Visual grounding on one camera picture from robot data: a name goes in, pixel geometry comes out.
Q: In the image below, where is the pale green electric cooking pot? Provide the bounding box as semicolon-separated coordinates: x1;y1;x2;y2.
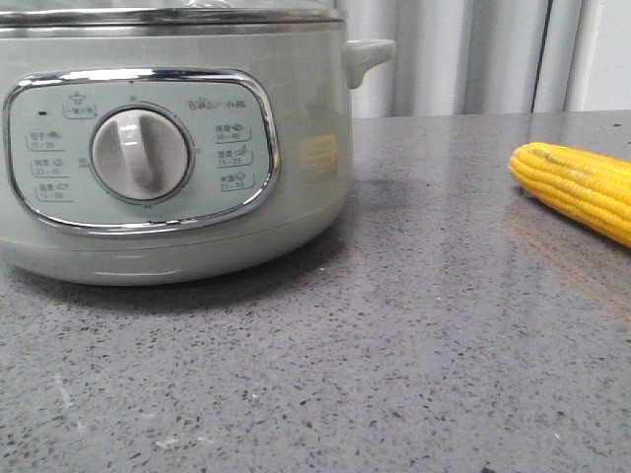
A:
1;21;395;286

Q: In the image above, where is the yellow corn cob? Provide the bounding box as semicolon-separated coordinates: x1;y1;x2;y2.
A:
509;142;630;247

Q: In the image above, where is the glass pot lid steel rim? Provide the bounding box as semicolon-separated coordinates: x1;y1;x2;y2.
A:
1;1;344;28

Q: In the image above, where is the grey white control knob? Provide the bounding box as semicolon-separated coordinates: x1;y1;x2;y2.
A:
92;108;190;201

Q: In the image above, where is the white pleated curtain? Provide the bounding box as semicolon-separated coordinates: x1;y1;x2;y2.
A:
337;1;630;118

